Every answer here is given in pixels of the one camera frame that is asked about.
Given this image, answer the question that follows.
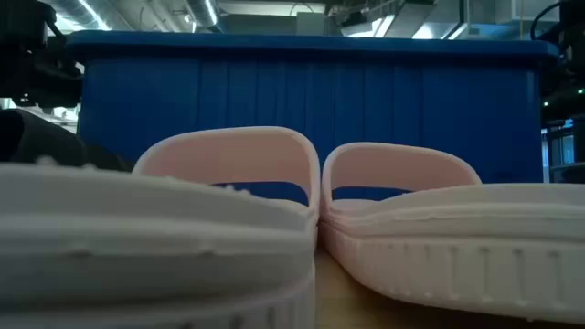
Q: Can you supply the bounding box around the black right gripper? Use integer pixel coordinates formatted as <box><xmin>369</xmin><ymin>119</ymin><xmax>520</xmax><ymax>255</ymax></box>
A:
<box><xmin>540</xmin><ymin>43</ymin><xmax>585</xmax><ymax>121</ymax></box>

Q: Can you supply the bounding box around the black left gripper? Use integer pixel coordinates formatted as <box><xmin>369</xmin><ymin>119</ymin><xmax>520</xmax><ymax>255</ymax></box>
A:
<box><xmin>13</xmin><ymin>48</ymin><xmax>84</xmax><ymax>110</ymax></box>

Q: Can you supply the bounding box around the black rubber slide sandal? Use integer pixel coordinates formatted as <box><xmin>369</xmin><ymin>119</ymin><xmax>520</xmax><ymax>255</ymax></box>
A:
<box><xmin>0</xmin><ymin>108</ymin><xmax>133</xmax><ymax>174</ymax></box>

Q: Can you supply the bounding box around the blue plastic bin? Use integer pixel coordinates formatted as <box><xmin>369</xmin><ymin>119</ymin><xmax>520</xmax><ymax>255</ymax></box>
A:
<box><xmin>66</xmin><ymin>29</ymin><xmax>561</xmax><ymax>207</ymax></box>

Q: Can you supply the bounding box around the black desk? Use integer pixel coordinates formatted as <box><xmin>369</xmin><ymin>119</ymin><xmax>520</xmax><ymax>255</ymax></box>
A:
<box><xmin>548</xmin><ymin>160</ymin><xmax>585</xmax><ymax>185</ymax></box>

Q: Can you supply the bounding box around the grey ceiling unit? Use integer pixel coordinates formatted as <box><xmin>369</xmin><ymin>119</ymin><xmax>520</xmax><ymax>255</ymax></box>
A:
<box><xmin>295</xmin><ymin>11</ymin><xmax>326</xmax><ymax>37</ymax></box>

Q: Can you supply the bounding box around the silver ventilation duct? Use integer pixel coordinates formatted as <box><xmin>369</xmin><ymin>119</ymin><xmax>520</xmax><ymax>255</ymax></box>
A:
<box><xmin>185</xmin><ymin>0</ymin><xmax>221</xmax><ymax>29</ymax></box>
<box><xmin>43</xmin><ymin>0</ymin><xmax>113</xmax><ymax>32</ymax></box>

